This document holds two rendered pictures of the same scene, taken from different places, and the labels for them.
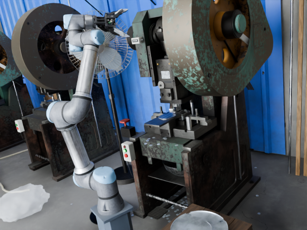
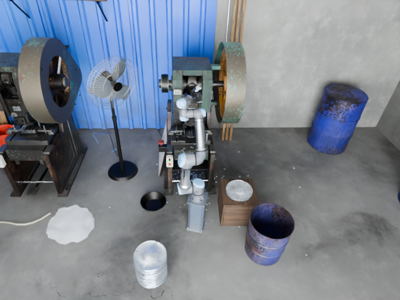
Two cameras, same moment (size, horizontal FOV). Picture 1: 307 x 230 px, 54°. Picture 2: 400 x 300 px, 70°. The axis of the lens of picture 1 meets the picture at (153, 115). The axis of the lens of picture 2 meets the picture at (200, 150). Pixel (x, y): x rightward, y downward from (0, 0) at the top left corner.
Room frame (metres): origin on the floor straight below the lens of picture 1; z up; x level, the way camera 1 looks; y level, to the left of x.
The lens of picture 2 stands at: (0.24, 1.82, 2.63)
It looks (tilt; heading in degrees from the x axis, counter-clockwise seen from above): 38 degrees down; 310
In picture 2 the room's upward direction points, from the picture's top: 3 degrees clockwise
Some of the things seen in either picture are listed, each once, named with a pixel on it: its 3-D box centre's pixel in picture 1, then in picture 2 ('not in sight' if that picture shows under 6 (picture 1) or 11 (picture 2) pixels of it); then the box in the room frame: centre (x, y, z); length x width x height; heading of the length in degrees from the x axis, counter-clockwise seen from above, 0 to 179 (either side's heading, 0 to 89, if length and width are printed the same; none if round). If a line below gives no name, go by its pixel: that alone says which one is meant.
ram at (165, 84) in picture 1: (170, 77); (191, 110); (2.07, -0.15, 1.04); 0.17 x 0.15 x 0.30; 137
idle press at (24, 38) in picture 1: (77, 85); (42, 105); (3.55, 0.83, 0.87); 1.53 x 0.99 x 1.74; 135
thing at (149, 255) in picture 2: not in sight; (150, 255); (1.43, 1.02, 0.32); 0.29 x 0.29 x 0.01
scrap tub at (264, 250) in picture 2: not in sight; (266, 234); (0.81, 0.05, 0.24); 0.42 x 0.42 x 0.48
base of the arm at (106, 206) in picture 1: (109, 199); (197, 194); (1.51, 0.31, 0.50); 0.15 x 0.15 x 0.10
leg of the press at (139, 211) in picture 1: (167, 141); (168, 143); (2.39, -0.08, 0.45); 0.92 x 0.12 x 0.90; 137
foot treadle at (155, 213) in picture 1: (178, 198); not in sight; (2.00, -0.09, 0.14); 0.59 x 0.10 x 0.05; 137
